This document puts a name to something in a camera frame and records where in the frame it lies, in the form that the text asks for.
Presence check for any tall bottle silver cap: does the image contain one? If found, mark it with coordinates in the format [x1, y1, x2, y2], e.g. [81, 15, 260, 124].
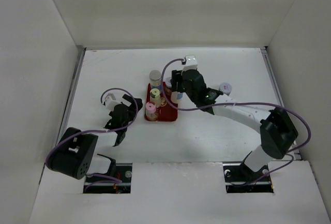
[171, 92, 183, 104]

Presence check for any tall bottle grey cap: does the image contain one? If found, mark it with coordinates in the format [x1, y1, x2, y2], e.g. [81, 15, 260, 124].
[149, 70, 162, 91]

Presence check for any pink cap spice bottle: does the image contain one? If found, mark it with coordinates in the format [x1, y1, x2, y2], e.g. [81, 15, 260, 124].
[145, 102, 158, 121]

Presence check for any yellow cap spice bottle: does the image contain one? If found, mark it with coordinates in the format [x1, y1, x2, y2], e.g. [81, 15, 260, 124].
[149, 88, 161, 108]

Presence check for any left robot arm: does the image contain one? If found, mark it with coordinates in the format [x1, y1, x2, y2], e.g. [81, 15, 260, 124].
[46, 93, 143, 182]

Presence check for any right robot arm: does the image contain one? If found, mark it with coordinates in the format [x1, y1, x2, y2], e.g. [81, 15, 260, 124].
[171, 69, 298, 182]

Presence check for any red lacquer tray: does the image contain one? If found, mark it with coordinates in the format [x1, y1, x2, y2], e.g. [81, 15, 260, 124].
[144, 83, 178, 122]

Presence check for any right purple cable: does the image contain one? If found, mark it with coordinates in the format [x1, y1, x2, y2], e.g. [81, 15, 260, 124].
[161, 57, 312, 186]

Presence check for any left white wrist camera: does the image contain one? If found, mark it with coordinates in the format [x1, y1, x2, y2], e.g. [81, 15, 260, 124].
[102, 93, 121, 111]

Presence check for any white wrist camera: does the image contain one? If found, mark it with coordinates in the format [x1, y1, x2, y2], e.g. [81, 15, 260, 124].
[102, 93, 121, 111]
[182, 55, 198, 71]

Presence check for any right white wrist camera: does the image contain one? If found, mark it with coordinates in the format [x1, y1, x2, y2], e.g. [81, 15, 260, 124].
[182, 55, 198, 71]

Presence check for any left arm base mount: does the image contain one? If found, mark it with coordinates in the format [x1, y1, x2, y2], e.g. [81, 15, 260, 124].
[83, 154, 133, 194]

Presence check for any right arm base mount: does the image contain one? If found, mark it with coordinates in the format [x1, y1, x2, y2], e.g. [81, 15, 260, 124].
[223, 163, 274, 193]

